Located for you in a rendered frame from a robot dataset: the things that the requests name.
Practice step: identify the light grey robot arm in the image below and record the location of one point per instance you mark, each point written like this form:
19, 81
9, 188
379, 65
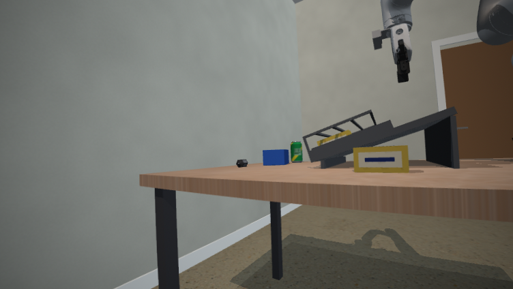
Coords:
494, 22

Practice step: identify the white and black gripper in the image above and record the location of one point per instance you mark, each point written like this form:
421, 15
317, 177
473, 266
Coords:
396, 33

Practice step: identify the green and yellow drink can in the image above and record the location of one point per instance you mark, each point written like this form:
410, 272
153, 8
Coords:
296, 152

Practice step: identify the blue open bin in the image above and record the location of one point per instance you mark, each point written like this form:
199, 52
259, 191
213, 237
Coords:
275, 157

